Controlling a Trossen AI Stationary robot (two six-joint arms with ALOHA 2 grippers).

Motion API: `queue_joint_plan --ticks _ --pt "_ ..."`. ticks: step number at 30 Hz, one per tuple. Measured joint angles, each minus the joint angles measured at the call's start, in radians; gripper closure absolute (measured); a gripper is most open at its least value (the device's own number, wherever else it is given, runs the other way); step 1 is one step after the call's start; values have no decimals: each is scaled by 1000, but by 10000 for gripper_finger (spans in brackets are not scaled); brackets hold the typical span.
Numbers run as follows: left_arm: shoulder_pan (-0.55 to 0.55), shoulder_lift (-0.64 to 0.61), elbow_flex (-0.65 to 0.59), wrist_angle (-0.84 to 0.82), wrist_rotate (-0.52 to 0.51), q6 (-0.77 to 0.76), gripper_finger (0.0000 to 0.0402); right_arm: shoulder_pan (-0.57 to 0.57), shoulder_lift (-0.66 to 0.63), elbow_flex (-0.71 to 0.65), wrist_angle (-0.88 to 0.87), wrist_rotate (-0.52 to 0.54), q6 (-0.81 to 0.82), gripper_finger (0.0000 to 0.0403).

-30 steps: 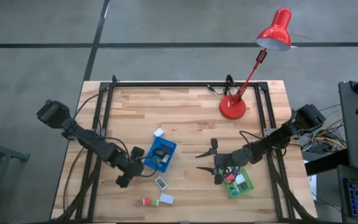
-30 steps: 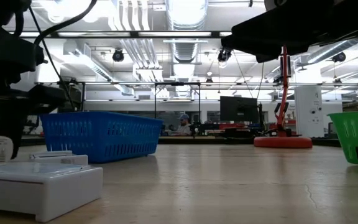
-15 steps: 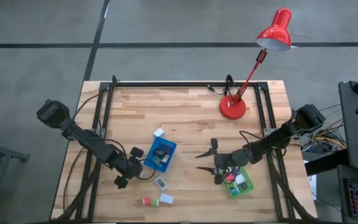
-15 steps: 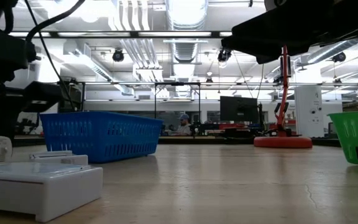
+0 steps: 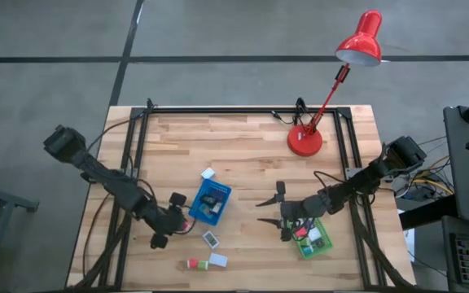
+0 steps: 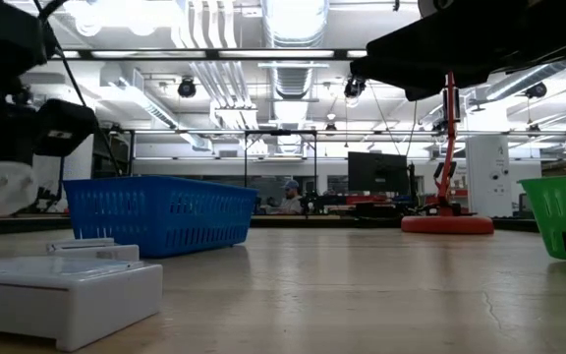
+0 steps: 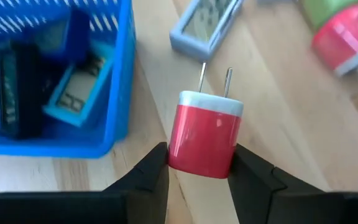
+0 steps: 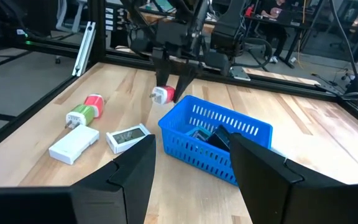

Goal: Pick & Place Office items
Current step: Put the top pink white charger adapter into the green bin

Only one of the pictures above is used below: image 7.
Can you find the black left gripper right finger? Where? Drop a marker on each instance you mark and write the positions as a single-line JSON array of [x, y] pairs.
[[291, 208]]

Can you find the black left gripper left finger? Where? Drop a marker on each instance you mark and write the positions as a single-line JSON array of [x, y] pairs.
[[73, 208]]

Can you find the red and white plug charger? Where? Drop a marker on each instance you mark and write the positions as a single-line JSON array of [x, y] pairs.
[[204, 140], [343, 43]]

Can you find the black box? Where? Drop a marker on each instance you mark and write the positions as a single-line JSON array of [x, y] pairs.
[[26, 93]]

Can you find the blue plastic basket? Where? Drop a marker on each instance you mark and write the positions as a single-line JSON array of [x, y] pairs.
[[123, 93]]

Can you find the green and white plug charger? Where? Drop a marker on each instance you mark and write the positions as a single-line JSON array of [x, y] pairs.
[[328, 12]]

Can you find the white LCD display unit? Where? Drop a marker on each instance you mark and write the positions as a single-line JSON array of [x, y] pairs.
[[210, 18]]

